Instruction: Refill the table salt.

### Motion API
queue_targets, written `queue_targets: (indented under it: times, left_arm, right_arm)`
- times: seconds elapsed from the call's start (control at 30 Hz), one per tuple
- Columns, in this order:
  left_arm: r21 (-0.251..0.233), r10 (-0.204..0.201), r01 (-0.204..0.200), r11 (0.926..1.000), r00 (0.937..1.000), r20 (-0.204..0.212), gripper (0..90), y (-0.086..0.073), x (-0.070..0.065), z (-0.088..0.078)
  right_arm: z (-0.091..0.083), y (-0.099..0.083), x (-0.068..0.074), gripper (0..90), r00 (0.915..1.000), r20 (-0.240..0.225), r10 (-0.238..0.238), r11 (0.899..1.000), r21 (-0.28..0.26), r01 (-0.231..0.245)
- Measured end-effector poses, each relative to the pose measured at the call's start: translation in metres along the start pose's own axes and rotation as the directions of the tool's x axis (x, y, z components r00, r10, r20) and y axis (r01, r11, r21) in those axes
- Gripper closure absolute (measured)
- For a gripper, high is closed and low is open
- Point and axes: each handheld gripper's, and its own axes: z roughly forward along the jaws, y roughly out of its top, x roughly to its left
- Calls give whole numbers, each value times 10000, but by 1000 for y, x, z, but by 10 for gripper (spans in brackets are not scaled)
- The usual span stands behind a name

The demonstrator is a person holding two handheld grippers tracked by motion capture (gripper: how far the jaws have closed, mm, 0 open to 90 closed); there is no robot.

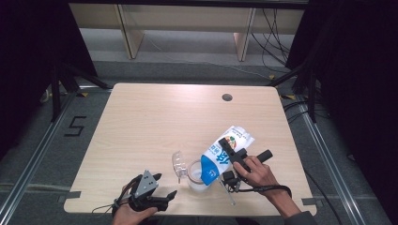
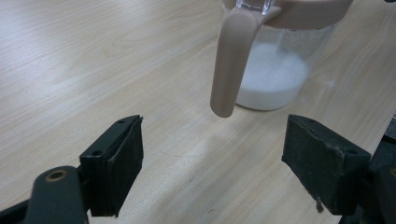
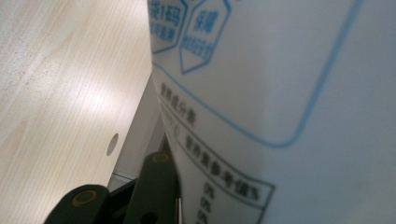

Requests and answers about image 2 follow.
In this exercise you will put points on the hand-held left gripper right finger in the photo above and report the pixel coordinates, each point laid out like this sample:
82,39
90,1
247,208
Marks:
323,161

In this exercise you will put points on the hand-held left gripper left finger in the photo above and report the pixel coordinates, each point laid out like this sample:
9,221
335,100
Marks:
115,168

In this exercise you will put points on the white granules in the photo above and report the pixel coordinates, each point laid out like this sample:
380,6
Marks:
274,81

